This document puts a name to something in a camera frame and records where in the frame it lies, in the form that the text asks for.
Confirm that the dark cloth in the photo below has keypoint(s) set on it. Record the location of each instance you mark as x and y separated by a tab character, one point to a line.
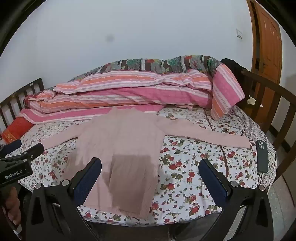
233	66

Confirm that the wooden door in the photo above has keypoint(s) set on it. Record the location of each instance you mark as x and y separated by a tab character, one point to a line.
268	46

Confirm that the pink striped quilt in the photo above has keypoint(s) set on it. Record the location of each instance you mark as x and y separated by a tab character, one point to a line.
138	95

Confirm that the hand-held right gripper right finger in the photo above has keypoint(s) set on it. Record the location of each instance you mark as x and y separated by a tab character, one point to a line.
212	180

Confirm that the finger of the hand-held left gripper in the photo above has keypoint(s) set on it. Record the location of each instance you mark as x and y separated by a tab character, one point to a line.
11	146
31	150

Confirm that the red pillow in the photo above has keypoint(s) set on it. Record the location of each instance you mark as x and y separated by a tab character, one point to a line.
18	129

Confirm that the floral bed sheet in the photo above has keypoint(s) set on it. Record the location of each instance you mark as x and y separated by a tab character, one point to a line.
185	166

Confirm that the white wall switch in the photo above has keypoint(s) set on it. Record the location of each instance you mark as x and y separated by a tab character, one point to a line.
239	33

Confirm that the dark smartphone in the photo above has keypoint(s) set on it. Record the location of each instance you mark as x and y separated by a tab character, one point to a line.
261	157

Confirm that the person's left hand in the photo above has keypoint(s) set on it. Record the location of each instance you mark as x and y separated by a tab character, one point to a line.
12	206

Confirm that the dark wooden footboard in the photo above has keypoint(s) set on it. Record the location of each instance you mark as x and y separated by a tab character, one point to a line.
266	80

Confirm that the pink knit sweater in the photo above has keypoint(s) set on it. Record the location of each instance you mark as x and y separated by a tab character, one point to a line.
129	139

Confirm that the patchwork floral blanket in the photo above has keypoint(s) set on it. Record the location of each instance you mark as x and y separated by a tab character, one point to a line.
161	62

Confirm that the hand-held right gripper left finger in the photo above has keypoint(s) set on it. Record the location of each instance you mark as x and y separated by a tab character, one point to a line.
89	180

